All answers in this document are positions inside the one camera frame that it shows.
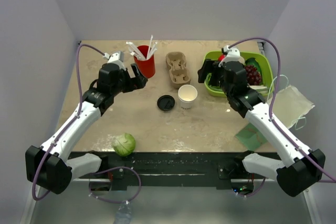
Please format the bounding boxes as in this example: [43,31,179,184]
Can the white paper coffee cup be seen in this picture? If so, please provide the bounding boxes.
[178,84,198,109]

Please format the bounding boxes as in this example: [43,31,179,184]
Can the black plastic cup lid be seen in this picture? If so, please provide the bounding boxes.
[157,94,175,112]

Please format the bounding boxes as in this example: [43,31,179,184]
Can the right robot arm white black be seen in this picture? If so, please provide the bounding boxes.
[197,59,326,197]

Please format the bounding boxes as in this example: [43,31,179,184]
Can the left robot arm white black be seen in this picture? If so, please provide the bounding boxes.
[25,63,148,194]

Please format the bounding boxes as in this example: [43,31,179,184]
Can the red ribbed cup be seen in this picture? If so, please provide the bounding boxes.
[133,45,155,79]

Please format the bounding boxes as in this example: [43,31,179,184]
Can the red apple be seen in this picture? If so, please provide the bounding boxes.
[218,55,226,61]

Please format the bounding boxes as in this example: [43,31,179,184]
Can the dark red grapes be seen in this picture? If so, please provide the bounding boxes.
[245,65,262,86]

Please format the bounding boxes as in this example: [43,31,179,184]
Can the white wrapped straw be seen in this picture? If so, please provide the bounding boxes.
[126,41,146,61]
[149,41,158,59]
[146,35,153,59]

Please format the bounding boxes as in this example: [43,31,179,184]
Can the dark green leafy vegetable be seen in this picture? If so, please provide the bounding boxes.
[245,58,261,74]

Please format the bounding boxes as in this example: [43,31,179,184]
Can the stack of cardboard carriers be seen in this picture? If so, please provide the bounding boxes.
[166,51,191,89]

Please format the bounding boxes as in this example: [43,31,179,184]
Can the green plastic bin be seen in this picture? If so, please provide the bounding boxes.
[204,51,273,98]

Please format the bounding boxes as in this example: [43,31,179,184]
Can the green paper bag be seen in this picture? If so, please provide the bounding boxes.
[235,123,267,151]

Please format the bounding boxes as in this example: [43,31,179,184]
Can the green cabbage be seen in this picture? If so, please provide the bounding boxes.
[112,133,136,157]

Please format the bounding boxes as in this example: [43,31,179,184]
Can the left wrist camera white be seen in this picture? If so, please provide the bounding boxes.
[103,51,126,70]

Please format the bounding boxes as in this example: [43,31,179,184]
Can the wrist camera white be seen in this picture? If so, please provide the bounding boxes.
[218,45,243,67]
[103,51,126,70]

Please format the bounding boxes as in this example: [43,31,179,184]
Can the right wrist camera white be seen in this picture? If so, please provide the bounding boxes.
[218,45,243,67]

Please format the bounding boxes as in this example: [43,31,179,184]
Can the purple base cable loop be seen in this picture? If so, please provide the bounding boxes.
[88,166,142,204]

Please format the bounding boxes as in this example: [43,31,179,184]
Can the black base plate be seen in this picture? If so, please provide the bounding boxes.
[82,152,262,190]

